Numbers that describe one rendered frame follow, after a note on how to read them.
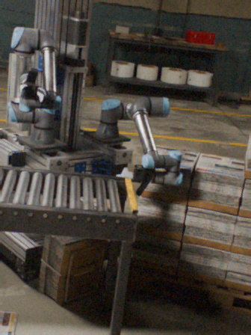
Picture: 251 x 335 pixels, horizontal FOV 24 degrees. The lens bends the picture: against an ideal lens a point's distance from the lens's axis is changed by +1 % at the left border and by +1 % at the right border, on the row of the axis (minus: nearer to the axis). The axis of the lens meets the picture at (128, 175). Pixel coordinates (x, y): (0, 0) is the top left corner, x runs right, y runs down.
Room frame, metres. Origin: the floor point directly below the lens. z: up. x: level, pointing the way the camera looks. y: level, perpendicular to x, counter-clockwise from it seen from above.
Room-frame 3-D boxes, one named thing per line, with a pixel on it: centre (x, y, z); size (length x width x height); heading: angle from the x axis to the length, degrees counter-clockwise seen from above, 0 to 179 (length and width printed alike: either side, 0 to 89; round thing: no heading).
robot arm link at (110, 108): (3.76, 0.16, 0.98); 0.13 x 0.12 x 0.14; 114
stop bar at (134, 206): (2.75, -0.03, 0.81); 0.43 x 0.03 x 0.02; 7
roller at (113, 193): (2.75, 0.05, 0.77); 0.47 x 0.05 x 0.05; 7
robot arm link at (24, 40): (3.39, 0.67, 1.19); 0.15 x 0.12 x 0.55; 106
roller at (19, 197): (2.70, 0.50, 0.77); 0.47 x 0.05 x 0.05; 7
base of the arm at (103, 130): (3.76, 0.17, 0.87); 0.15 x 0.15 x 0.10
